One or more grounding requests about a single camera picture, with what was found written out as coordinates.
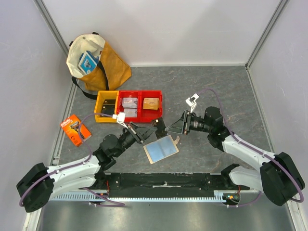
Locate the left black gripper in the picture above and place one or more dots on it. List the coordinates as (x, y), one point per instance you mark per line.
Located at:
(140, 134)

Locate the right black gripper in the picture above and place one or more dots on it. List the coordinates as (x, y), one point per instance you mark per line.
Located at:
(186, 122)

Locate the beige leather card holder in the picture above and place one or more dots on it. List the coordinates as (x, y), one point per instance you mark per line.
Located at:
(161, 148)

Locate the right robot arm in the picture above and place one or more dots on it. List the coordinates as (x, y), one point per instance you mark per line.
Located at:
(274, 175)

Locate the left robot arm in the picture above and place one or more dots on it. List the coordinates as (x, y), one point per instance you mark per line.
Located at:
(43, 183)

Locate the lower silver card stack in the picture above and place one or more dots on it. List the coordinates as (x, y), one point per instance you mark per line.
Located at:
(131, 112)

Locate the black cards in yellow bin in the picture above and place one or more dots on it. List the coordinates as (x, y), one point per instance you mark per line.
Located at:
(108, 107)

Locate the red right plastic bin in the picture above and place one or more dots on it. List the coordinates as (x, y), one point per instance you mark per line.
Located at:
(146, 115)

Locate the yellow plastic bin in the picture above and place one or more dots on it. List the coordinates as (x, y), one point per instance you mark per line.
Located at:
(102, 117)

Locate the orange razor box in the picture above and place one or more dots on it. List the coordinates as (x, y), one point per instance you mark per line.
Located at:
(75, 132)

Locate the mustard and white tote bag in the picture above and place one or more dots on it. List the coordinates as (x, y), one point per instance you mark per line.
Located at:
(111, 71)

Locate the blue razor box in bag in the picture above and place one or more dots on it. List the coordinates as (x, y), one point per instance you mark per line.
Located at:
(87, 62)

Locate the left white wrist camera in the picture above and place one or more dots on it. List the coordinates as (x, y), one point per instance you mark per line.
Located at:
(120, 119)

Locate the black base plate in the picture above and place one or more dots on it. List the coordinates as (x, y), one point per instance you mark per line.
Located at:
(164, 185)

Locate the grey cable duct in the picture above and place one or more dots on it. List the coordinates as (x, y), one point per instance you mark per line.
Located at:
(83, 196)

